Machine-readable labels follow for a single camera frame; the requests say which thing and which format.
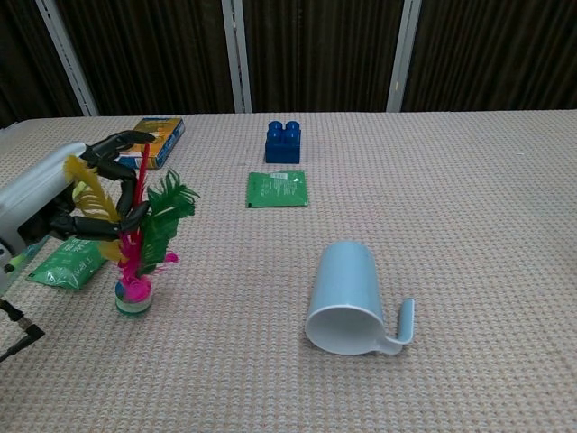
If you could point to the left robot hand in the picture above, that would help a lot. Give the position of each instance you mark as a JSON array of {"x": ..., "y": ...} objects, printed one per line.
[{"x": 40, "y": 189}]

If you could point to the colourful feather shuttlecock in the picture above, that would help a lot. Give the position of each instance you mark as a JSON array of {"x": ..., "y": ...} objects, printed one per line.
[{"x": 155, "y": 225}]

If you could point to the green tea sachet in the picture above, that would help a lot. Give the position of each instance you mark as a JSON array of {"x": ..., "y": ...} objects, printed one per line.
[
  {"x": 277, "y": 189},
  {"x": 67, "y": 268}
]

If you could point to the blue and yellow card box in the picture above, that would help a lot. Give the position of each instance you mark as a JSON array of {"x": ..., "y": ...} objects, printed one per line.
[{"x": 164, "y": 135}]

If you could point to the blue toy building block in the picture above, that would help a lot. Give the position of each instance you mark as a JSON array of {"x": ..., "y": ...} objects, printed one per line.
[{"x": 282, "y": 144}]

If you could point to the light blue plastic mug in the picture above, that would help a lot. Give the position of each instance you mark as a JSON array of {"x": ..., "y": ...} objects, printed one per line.
[{"x": 345, "y": 297}]

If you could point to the grey metal upright post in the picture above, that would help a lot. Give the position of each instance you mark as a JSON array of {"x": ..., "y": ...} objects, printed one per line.
[
  {"x": 403, "y": 54},
  {"x": 237, "y": 54},
  {"x": 67, "y": 54}
]

